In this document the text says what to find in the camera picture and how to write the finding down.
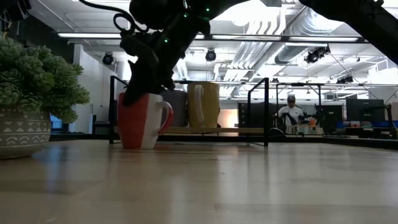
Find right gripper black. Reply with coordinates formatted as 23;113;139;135
121;15;212;106

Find lavender faceted mug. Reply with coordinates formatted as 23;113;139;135
160;89;188;128

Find red and white mug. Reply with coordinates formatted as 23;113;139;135
117;92;175;150

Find black ceiling spotlight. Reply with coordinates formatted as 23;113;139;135
336;75;354;85
101;52;115;66
205;48;218;62
303;44;331;65

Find long linear ceiling light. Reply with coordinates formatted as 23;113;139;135
51;30;364;43

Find computer monitor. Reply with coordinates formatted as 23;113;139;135
49;113;68;132

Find black equipment case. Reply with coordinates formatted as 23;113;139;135
238;101;277;129

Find artificial succulent in patterned pot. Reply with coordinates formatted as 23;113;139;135
0;32;91;159

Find person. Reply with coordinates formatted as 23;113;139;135
275;95;305;135

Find large black screen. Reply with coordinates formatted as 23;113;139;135
346;98;386;123

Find wooden shelf riser black frame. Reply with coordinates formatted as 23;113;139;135
108;75;270;147

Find grey ventilation duct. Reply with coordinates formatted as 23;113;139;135
273;6;345;65

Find black aluminium table frame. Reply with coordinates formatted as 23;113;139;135
49;133;398;151

